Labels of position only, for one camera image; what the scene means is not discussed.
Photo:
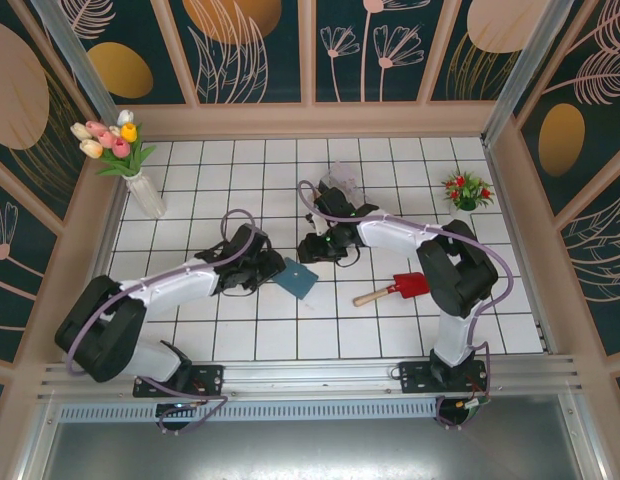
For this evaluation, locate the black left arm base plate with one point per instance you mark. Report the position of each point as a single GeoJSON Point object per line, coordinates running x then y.
{"type": "Point", "coordinates": [210, 377]}

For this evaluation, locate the green controller board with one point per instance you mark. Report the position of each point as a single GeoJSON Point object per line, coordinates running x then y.
{"type": "Point", "coordinates": [472, 404]}

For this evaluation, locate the white ribbed vase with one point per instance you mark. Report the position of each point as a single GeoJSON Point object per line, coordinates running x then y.
{"type": "Point", "coordinates": [145, 197]}

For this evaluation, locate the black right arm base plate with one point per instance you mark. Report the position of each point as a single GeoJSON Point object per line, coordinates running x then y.
{"type": "Point", "coordinates": [415, 375]}

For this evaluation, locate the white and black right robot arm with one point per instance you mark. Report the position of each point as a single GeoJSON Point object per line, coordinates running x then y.
{"type": "Point", "coordinates": [390, 235]}

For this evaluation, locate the clear acrylic organizer box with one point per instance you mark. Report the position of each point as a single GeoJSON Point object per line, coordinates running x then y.
{"type": "Point", "coordinates": [342, 175]}

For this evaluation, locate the blue leather card holder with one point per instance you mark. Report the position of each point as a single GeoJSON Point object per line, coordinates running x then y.
{"type": "Point", "coordinates": [297, 279]}

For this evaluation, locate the artificial tulip bouquet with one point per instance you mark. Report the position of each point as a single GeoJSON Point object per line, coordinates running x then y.
{"type": "Point", "coordinates": [115, 140]}

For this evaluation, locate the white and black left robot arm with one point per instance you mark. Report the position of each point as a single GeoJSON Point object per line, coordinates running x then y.
{"type": "Point", "coordinates": [175, 282]}

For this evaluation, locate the small potted red flower plant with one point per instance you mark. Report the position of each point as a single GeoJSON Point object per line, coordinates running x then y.
{"type": "Point", "coordinates": [465, 187]}

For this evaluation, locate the aluminium frame post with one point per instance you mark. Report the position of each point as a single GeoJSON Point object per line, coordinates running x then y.
{"type": "Point", "coordinates": [535, 70]}
{"type": "Point", "coordinates": [75, 55]}

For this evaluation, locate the grey metal panel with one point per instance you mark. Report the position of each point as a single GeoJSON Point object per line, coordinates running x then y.
{"type": "Point", "coordinates": [310, 450]}

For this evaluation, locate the aluminium mounting rail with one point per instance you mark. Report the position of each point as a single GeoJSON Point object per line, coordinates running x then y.
{"type": "Point", "coordinates": [310, 375]}

